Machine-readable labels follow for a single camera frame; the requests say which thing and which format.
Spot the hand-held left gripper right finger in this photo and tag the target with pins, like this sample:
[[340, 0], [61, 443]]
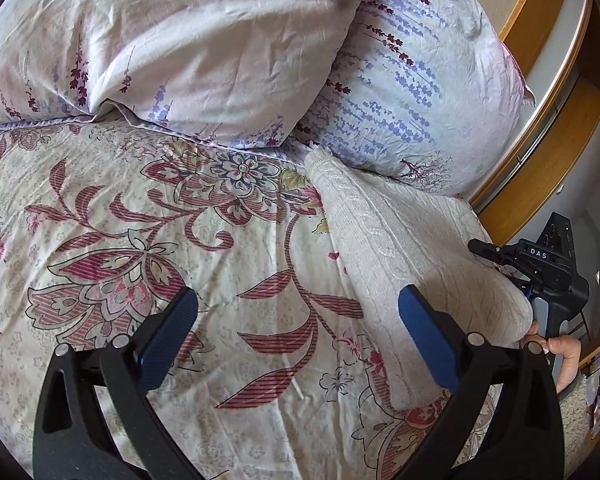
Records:
[[427, 340]]

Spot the person's right hand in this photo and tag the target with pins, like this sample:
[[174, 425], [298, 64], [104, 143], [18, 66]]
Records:
[[565, 355]]

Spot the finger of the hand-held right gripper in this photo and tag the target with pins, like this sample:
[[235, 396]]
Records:
[[495, 252]]

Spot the pink floral pillow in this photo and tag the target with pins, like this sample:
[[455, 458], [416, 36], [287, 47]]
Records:
[[180, 35]]

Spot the lavender print pillow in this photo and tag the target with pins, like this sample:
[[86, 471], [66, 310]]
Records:
[[420, 85]]

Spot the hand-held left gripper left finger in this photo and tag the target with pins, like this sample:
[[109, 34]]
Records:
[[167, 340]]

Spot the wooden cabinet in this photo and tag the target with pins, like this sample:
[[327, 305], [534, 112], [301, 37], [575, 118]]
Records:
[[555, 85]]

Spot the floral bedspread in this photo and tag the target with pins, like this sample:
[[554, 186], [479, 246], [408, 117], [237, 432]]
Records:
[[130, 220]]

